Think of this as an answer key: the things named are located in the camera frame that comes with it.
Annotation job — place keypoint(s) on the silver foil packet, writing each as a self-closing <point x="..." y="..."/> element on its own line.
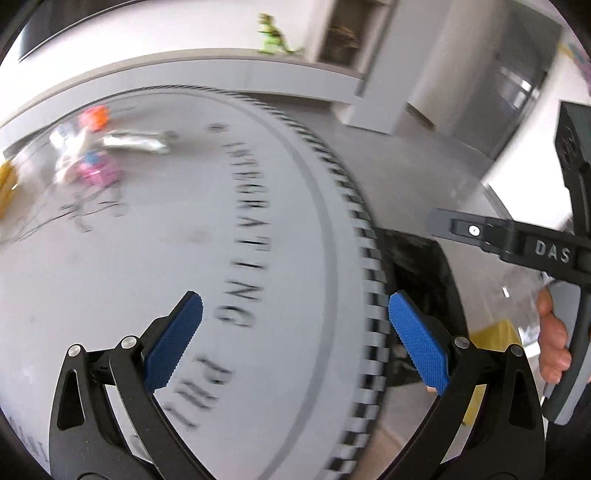
<point x="138" y="141"/>

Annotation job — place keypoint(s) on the dried flower bunch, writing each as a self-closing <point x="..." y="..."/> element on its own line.
<point x="346" y="34"/>

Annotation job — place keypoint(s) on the pink orange toy cube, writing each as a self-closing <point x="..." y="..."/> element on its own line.
<point x="94" y="117"/>

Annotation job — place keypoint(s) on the crumpled white plastic bag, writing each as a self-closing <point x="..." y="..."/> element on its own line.
<point x="69" y="152"/>

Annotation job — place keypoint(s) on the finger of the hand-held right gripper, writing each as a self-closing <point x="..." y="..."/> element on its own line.
<point x="461" y="228"/>

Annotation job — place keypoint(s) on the wall shelf unit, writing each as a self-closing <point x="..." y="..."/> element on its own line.
<point x="369" y="27"/>

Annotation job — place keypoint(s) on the yellow corn toy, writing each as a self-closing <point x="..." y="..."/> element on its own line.
<point x="7" y="184"/>

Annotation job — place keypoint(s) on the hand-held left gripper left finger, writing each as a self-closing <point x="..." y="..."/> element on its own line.
<point x="175" y="341"/>

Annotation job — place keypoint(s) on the yellow box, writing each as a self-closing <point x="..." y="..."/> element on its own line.
<point x="494" y="341"/>

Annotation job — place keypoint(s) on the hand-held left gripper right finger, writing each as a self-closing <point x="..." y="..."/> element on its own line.
<point x="420" y="341"/>

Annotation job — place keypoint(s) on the pink toy block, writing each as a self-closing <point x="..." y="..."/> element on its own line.
<point x="97" y="170"/>

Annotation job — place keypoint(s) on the green dinosaur toy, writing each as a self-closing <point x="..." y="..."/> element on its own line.
<point x="274" y="39"/>

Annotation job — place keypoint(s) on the person's right hand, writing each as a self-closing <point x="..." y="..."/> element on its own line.
<point x="554" y="341"/>

